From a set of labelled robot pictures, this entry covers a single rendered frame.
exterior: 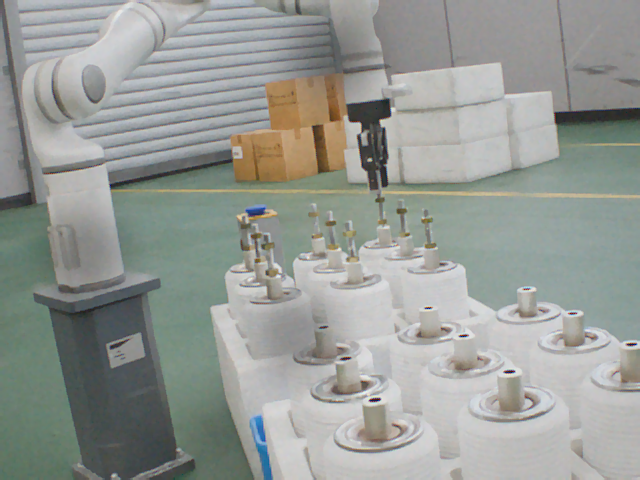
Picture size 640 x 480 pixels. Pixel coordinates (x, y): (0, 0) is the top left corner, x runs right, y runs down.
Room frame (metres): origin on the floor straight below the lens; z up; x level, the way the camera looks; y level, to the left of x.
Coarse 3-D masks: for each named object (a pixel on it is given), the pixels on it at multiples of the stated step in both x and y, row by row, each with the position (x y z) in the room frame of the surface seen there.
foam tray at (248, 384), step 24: (216, 312) 1.42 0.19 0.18; (480, 312) 1.20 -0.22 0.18; (216, 336) 1.42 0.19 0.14; (240, 336) 1.25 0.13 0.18; (384, 336) 1.15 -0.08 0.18; (480, 336) 1.15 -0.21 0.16; (240, 360) 1.13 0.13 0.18; (264, 360) 1.12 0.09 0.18; (384, 360) 1.13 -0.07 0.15; (240, 384) 1.09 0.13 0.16; (264, 384) 1.09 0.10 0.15; (240, 408) 1.15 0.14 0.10; (240, 432) 1.23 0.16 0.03
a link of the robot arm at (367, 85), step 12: (348, 72) 1.43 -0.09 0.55; (360, 72) 1.42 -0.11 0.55; (372, 72) 1.42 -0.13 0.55; (384, 72) 1.44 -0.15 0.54; (348, 84) 1.43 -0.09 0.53; (360, 84) 1.42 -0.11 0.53; (372, 84) 1.42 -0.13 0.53; (384, 84) 1.43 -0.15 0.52; (408, 84) 1.44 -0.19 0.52; (348, 96) 1.44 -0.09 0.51; (360, 96) 1.42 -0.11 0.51; (372, 96) 1.42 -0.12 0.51; (384, 96) 1.43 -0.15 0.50; (396, 96) 1.40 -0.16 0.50
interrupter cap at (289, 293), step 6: (282, 288) 1.21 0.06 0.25; (288, 288) 1.21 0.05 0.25; (294, 288) 1.20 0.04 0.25; (258, 294) 1.20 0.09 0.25; (264, 294) 1.19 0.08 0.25; (288, 294) 1.18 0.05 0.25; (294, 294) 1.17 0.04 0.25; (300, 294) 1.17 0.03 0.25; (252, 300) 1.16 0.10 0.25; (258, 300) 1.16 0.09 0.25; (264, 300) 1.15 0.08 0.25; (270, 300) 1.15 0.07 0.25; (276, 300) 1.14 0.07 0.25; (282, 300) 1.14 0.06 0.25; (288, 300) 1.15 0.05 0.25
